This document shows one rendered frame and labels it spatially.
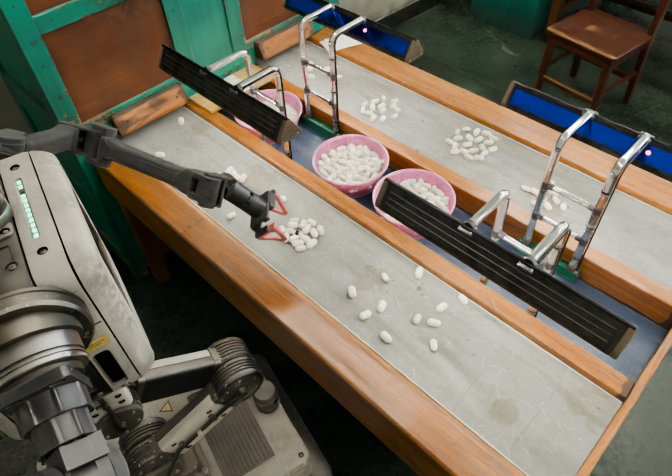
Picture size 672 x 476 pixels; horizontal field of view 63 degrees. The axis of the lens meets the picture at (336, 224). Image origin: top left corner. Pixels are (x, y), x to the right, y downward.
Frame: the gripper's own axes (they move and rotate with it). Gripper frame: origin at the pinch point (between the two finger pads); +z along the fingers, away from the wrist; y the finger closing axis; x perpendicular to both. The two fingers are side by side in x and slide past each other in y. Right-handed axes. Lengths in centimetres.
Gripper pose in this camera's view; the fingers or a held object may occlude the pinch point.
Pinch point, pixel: (283, 225)
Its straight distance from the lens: 150.9
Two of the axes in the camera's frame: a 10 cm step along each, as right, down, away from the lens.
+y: 0.4, 7.3, -6.8
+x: 7.4, -4.7, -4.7
